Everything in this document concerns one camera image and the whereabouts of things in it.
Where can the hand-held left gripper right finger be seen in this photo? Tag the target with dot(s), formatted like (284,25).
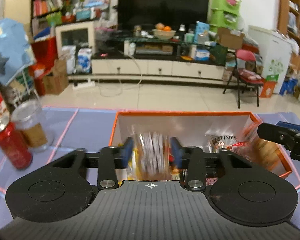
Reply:
(175,152)

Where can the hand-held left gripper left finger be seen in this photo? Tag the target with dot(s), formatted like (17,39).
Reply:
(128,152)

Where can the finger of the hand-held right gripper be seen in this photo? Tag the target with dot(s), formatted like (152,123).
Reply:
(297,145)
(295,128)

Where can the clear bread packet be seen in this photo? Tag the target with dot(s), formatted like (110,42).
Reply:
(267,152)

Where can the orange cardboard box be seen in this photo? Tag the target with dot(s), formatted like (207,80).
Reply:
(185,122)

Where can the white snack packet black print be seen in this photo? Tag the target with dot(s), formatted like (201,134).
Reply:
(220,141)

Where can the red date snack packet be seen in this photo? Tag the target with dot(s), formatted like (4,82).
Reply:
(240,152)

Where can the blue stool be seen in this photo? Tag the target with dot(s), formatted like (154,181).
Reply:
(288,87)

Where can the orange white paper bag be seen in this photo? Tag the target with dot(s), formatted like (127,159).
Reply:
(268,87)

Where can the purple checked tablecloth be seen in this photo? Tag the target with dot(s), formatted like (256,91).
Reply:
(72,135)

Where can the red folding chair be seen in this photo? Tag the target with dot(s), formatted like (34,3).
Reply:
(247,77)

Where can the white cabinet with green print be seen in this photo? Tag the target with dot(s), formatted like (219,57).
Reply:
(272,55)

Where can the white power strip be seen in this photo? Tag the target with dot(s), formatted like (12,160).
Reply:
(83,85)

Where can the white television stand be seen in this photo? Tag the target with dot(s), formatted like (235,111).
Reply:
(160,67)

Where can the clear plastic jar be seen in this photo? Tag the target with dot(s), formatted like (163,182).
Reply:
(35,130)

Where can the blue white bag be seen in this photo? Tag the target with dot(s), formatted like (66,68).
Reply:
(84,61)

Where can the dark green bag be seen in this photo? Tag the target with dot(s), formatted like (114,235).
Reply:
(218,55)

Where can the wooden bookshelf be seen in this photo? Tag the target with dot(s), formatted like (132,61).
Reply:
(295,12)

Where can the red soda can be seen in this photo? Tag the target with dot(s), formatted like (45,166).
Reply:
(12,145)

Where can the fruit bowl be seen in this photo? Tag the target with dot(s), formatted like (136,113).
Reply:
(164,32)

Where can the blue tissue pack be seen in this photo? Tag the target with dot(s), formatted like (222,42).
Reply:
(202,31)

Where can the white cabinet with glass door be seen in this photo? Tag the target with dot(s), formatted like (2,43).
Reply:
(75,37)

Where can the green plastic drawers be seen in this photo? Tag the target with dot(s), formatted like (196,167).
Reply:
(222,12)

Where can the black television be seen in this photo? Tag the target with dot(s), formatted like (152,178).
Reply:
(165,2)

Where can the blue shark cloth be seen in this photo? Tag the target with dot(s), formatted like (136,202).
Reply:
(10,47)

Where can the dark bookshelf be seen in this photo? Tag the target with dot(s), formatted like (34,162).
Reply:
(47,2)

